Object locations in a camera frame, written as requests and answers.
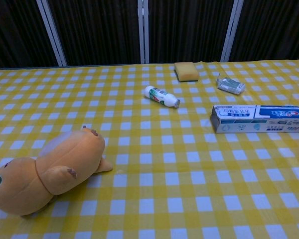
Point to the clear-wrapped grey green packet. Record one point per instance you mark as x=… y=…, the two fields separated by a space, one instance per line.
x=230 y=85

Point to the orange plush dinosaur toy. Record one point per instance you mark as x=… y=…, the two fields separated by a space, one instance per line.
x=64 y=159

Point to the yellow white checkered tablecloth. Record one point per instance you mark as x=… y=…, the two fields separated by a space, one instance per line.
x=164 y=174

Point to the blue white toothpaste paper box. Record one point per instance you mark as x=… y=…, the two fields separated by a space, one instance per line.
x=259 y=119

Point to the yellow sponge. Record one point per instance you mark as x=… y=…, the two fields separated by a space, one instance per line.
x=187 y=71

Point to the white screen frame post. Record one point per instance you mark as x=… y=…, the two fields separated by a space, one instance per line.
x=52 y=32
x=143 y=31
x=231 y=31

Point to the white green-print plastic bottle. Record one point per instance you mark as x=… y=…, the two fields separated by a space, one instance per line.
x=159 y=95

